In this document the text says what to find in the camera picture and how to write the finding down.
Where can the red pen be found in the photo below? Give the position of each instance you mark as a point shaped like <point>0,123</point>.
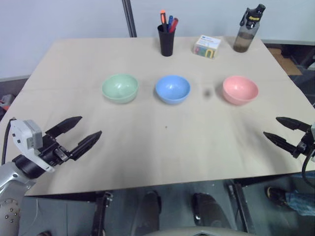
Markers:
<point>174,23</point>

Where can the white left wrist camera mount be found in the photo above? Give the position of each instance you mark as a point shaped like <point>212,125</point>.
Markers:
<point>23,134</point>

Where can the black pen cup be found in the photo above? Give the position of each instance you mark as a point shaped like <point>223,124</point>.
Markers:
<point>166,43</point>

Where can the blue pen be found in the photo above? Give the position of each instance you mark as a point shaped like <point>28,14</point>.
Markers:
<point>170,20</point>

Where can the clear box of paper clips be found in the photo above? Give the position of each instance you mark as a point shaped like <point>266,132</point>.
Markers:
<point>206,46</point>

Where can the green plastic bowl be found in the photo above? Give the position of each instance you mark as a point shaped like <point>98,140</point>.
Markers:
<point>119,89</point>

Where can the dark rounded robot foot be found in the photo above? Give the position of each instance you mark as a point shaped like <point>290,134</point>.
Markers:
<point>209,211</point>

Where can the person's black shoe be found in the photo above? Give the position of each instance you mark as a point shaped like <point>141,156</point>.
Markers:
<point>275,195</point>

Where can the person's blue jeans leg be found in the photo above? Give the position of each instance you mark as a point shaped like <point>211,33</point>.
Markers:
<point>301,204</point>

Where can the grey metal pole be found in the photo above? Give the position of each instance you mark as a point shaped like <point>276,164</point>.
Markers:
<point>129,18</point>

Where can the black table leg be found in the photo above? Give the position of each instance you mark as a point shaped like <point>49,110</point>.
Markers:
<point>242,209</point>
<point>99,216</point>

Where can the pink-red plastic bowl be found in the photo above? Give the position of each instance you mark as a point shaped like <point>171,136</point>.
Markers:
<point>240,91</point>

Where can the brown cardboard sheet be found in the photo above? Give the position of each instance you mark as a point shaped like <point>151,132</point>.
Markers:
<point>283,60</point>

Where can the grey water bottle black lid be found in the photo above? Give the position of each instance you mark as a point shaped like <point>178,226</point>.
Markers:
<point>244,37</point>

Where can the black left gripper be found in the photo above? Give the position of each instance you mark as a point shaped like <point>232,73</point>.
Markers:
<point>50,152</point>

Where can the blue plastic bowl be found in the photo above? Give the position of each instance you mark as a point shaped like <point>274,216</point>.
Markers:
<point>172,89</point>

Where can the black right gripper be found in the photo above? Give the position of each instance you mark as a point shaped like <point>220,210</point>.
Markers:
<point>306,145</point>

